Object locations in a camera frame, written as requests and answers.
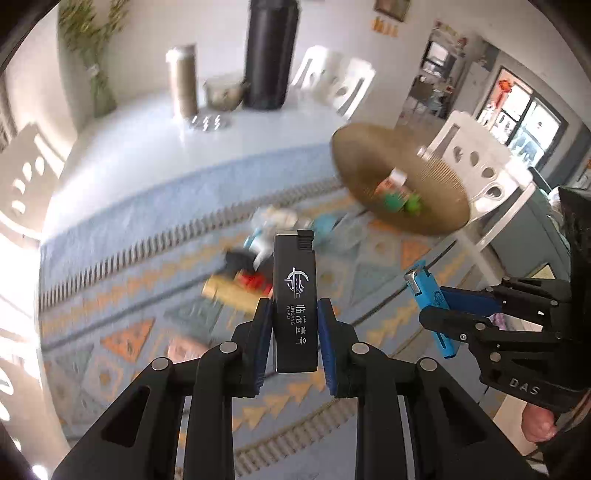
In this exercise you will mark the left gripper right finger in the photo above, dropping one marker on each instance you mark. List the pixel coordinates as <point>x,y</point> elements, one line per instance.
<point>412,417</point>

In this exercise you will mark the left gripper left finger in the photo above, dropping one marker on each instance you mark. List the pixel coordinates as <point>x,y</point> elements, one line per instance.
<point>138,434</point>

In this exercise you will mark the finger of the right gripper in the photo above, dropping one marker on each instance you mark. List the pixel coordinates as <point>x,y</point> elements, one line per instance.
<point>462,328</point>
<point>468,302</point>

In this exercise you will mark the blue lighter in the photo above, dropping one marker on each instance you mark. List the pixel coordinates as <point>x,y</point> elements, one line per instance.
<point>429,297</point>

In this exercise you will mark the teal plastic toy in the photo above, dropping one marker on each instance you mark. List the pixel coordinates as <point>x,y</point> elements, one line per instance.
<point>394,202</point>

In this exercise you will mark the small white box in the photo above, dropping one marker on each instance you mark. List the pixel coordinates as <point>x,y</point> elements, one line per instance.
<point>398,177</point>

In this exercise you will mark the light blue plastic toy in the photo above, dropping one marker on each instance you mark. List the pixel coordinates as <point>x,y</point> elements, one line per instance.
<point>323,226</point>

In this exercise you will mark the yellow lighter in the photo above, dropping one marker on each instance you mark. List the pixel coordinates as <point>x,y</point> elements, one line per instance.
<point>229,293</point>

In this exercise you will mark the red black haired figurine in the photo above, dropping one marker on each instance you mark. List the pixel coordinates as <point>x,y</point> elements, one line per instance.
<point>254,282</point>

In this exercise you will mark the white plastic toy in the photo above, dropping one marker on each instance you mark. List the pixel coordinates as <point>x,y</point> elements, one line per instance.
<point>266,221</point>

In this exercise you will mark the person right hand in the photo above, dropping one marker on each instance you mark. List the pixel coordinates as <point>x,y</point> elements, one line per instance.
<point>538,424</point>

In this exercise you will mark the white chair near right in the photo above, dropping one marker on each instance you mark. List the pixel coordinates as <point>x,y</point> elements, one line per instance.
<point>489,176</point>

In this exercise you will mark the white chair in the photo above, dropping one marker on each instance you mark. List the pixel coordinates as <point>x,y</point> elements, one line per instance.
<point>489,176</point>
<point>334,79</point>
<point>30,172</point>

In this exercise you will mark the woven brown round basket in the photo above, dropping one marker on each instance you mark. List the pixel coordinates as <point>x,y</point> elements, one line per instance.
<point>365,154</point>

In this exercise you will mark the patterned blue table mat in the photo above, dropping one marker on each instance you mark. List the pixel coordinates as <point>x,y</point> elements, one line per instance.
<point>168,273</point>

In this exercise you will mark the white chair far right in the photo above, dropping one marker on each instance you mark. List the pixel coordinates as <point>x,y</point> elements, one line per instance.
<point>334,79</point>

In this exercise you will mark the white chair far left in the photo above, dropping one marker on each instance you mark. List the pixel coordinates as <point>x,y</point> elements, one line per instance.
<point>30,172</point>

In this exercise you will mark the tall black thermos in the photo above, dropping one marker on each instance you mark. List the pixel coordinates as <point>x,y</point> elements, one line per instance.
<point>269,51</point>

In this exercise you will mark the beige steel thermos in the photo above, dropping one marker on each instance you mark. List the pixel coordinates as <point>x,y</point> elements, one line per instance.
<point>182,72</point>

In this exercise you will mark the glass vase with plant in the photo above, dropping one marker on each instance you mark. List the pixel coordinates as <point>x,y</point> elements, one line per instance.
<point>84,36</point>

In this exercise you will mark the framed wall pictures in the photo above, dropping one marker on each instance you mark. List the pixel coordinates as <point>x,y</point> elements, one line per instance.
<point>396,9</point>

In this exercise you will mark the glass bowl with handle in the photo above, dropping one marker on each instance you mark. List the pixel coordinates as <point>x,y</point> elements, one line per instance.
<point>225,94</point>

